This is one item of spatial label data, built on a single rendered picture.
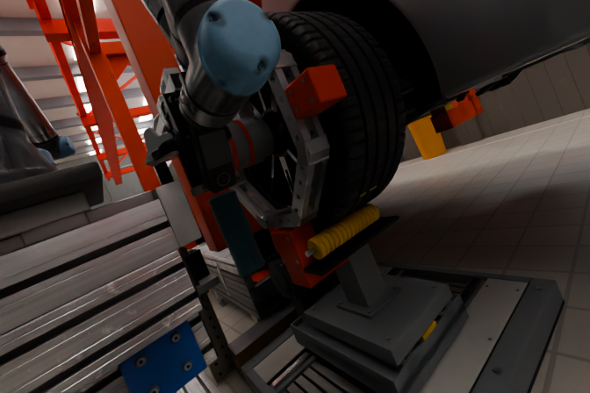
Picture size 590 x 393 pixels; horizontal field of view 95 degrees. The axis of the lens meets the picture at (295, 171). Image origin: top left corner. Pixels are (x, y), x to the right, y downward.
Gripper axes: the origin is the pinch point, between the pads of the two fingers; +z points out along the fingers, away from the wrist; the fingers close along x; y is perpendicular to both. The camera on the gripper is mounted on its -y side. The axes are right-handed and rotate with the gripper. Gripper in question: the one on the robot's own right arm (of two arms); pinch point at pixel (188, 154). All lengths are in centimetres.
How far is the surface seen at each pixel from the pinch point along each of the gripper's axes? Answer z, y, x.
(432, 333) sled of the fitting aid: -3, -67, -40
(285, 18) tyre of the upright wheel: -8.9, 22.0, -30.0
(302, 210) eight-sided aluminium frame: 1.6, -20.8, -20.5
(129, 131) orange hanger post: 258, 91, -21
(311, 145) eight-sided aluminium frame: -10.0, -7.5, -21.6
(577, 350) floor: -24, -83, -66
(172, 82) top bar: -4.0, 13.4, -1.6
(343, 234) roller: 2.1, -32.0, -29.7
